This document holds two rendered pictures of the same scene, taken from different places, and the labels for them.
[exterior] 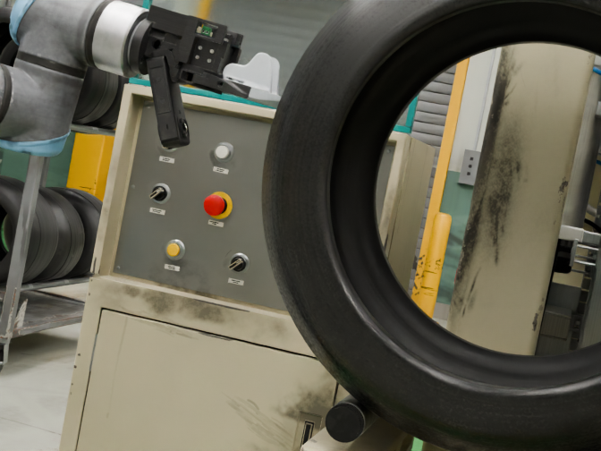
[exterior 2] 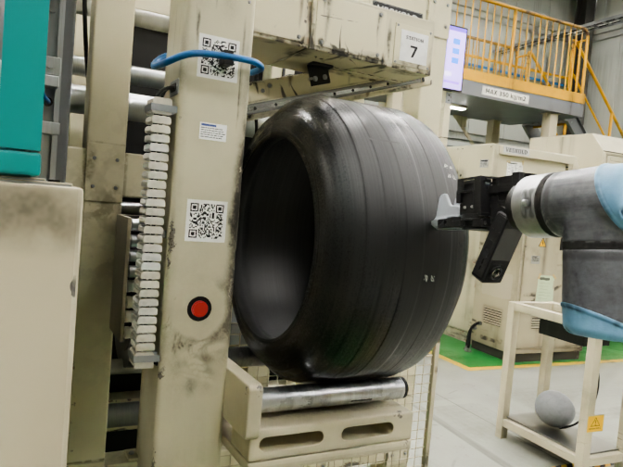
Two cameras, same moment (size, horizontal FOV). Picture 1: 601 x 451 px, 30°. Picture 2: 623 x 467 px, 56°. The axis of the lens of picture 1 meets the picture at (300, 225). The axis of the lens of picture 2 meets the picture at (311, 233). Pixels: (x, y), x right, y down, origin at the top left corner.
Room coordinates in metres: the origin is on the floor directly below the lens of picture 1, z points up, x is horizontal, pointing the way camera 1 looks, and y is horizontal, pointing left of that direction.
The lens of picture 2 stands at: (2.23, 0.66, 1.27)
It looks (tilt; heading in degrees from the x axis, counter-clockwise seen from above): 3 degrees down; 228
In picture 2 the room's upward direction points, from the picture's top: 5 degrees clockwise
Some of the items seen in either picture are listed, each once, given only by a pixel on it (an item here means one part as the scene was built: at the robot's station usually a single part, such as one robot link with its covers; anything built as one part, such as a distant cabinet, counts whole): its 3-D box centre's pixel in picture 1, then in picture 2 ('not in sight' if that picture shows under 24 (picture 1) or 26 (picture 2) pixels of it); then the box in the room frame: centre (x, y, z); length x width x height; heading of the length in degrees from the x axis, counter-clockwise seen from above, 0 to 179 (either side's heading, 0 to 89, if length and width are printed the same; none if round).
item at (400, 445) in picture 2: not in sight; (292, 419); (1.40, -0.27, 0.80); 0.37 x 0.36 x 0.02; 76
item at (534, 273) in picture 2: not in sight; (532, 289); (-3.07, -2.04, 0.62); 0.91 x 0.58 x 1.25; 163
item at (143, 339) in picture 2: not in sight; (152, 233); (1.74, -0.30, 1.19); 0.05 x 0.04 x 0.48; 76
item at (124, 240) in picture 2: not in sight; (158, 276); (1.52, -0.69, 1.05); 0.20 x 0.15 x 0.30; 166
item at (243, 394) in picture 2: not in sight; (218, 378); (1.57, -0.31, 0.90); 0.40 x 0.03 x 0.10; 76
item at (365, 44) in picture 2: not in sight; (314, 35); (1.21, -0.53, 1.71); 0.61 x 0.25 x 0.15; 166
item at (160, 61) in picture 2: not in sight; (207, 61); (1.65, -0.31, 1.52); 0.19 x 0.19 x 0.06; 76
